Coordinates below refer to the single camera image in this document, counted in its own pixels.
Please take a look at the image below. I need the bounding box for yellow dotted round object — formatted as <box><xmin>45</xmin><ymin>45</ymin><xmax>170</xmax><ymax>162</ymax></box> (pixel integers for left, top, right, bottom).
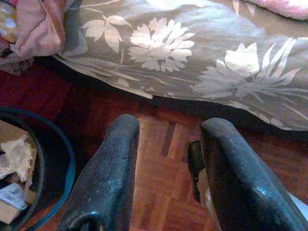
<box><xmin>0</xmin><ymin>0</ymin><xmax>21</xmax><ymax>44</ymax></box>

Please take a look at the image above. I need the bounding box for small white printed box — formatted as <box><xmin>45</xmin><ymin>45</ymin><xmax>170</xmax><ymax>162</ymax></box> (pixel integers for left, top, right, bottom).
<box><xmin>0</xmin><ymin>182</ymin><xmax>30</xmax><ymax>225</ymax></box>

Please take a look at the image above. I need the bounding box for brown cardboard piece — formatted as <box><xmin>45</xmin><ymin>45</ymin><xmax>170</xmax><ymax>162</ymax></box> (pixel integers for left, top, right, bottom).
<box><xmin>0</xmin><ymin>120</ymin><xmax>33</xmax><ymax>145</ymax></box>

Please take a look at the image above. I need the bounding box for black round trash bin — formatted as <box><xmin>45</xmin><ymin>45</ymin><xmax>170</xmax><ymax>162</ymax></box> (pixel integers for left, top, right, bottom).
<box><xmin>0</xmin><ymin>107</ymin><xmax>77</xmax><ymax>231</ymax></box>

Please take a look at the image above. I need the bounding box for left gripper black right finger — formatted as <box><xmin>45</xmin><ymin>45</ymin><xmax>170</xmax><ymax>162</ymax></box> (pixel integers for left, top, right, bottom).
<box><xmin>199</xmin><ymin>117</ymin><xmax>308</xmax><ymax>231</ymax></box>

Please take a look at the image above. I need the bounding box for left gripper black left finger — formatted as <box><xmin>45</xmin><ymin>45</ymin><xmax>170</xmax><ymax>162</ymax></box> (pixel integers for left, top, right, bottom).
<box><xmin>57</xmin><ymin>114</ymin><xmax>141</xmax><ymax>231</ymax></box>

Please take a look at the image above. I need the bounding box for bed with grey floral cover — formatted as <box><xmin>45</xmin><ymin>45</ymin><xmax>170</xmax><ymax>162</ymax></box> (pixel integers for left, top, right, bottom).
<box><xmin>52</xmin><ymin>0</ymin><xmax>308</xmax><ymax>132</ymax></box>

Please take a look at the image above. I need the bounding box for white paper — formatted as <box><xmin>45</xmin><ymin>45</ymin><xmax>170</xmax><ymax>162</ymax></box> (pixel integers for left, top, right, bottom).
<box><xmin>0</xmin><ymin>134</ymin><xmax>38</xmax><ymax>182</ymax></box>

